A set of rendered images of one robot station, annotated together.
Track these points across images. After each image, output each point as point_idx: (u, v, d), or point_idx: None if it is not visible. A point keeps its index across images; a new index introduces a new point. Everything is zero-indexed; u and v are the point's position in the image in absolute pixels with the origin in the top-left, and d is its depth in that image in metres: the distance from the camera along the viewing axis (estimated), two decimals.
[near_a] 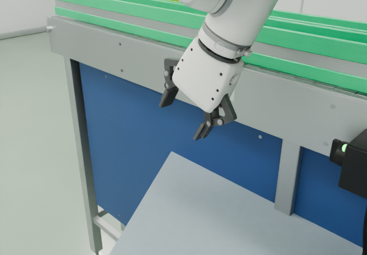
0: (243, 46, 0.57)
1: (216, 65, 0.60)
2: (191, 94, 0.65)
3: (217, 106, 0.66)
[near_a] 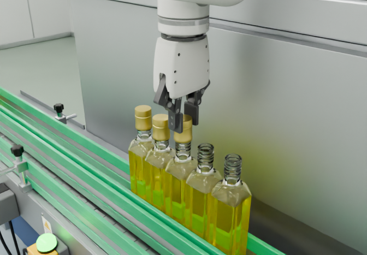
0: None
1: (202, 43, 0.64)
2: (194, 87, 0.66)
3: None
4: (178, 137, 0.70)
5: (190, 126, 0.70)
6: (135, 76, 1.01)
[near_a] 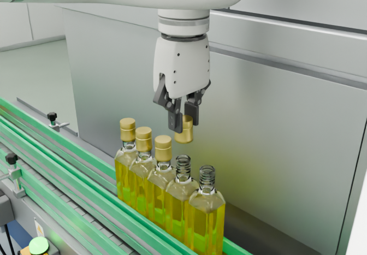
0: None
1: (202, 43, 0.64)
2: (194, 87, 0.66)
3: None
4: (158, 156, 0.77)
5: (169, 147, 0.76)
6: (123, 88, 1.07)
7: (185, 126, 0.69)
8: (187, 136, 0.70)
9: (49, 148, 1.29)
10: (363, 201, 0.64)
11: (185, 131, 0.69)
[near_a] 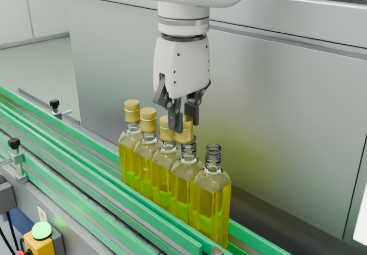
0: None
1: (202, 43, 0.64)
2: (194, 87, 0.66)
3: None
4: (163, 136, 0.76)
5: None
6: (127, 73, 1.06)
7: (185, 126, 0.69)
8: (187, 136, 0.70)
9: None
10: None
11: (185, 131, 0.69)
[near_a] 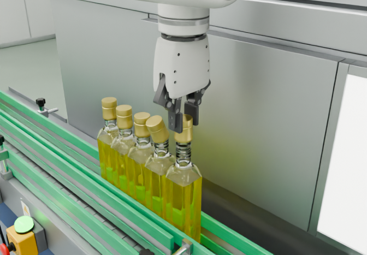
0: None
1: (202, 43, 0.64)
2: (194, 87, 0.66)
3: None
4: (137, 132, 0.79)
5: None
6: (109, 72, 1.09)
7: (156, 129, 0.73)
8: (161, 136, 0.74)
9: (39, 134, 1.31)
10: (332, 171, 0.66)
11: (158, 132, 0.73)
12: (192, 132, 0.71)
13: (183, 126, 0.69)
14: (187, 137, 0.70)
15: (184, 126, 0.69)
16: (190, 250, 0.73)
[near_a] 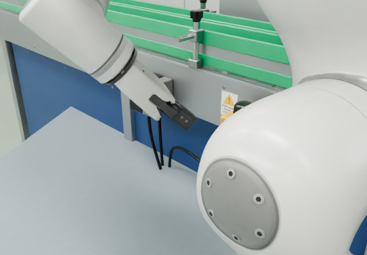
0: None
1: None
2: (166, 87, 0.67)
3: None
4: None
5: None
6: None
7: None
8: None
9: None
10: None
11: None
12: None
13: None
14: None
15: None
16: None
